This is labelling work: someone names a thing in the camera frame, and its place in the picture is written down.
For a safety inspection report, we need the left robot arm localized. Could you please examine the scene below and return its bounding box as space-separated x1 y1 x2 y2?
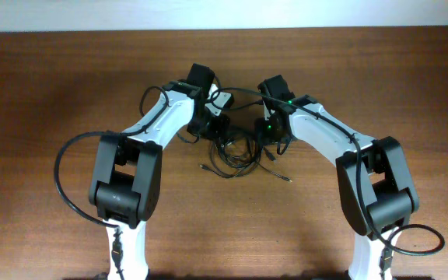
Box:
89 64 229 279

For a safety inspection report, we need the thin black cable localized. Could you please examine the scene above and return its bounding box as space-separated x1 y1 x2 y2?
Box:
198 135 293 184

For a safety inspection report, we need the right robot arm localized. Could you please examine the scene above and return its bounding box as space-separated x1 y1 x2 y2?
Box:
256 75 419 279

